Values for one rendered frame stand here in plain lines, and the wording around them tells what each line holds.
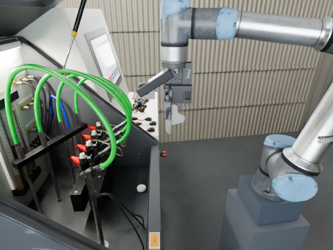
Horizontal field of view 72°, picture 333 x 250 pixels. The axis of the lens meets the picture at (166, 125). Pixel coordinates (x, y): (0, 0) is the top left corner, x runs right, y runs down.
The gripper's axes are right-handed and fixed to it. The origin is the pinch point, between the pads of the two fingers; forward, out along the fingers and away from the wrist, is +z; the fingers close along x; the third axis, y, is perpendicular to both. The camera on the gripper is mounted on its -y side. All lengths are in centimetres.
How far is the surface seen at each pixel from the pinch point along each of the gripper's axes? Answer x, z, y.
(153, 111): 65, 23, -5
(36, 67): -7.8, -20.3, -32.2
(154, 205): -7.9, 26.4, -4.3
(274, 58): 208, 18, 138
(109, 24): 186, -21, -49
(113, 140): -15.8, -3.8, -14.0
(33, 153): 3.1, 11.5, -45.9
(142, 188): 12.0, 36.9, -9.7
